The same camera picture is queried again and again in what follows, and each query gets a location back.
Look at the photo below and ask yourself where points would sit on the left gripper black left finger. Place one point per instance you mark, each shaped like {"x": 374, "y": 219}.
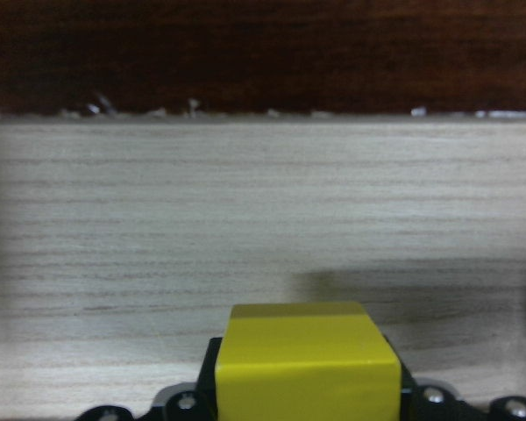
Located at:
{"x": 206, "y": 381}

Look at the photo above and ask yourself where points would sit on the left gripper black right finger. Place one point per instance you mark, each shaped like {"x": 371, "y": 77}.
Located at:
{"x": 408, "y": 386}

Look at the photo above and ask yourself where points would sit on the yellow block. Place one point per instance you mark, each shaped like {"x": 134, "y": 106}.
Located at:
{"x": 306, "y": 361}

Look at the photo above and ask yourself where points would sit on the light wood drawer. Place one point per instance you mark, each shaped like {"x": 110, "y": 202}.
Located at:
{"x": 125, "y": 242}

